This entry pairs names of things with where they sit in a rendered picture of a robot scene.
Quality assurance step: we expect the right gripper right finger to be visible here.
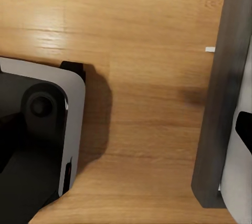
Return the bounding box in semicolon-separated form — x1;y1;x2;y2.
235;111;252;154

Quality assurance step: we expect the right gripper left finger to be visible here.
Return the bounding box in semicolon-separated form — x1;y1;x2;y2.
0;111;27;175

